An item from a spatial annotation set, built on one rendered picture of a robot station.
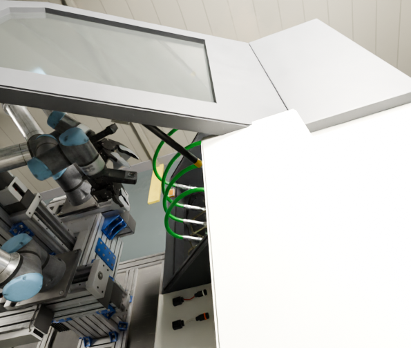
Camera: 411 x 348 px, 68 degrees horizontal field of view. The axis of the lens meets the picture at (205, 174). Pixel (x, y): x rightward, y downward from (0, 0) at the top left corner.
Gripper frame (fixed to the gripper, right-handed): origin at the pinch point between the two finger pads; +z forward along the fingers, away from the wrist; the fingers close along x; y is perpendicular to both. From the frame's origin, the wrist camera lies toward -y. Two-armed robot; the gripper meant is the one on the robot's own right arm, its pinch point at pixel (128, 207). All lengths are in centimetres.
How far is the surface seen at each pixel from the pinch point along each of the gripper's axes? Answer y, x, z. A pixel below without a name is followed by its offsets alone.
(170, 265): -5.9, 9.5, 27.0
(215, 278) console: -40, 60, -33
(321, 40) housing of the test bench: -82, -23, -28
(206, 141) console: -40, 25, -33
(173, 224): -6.7, -12.2, 27.1
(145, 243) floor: 62, -95, 122
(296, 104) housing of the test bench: -63, 13, -28
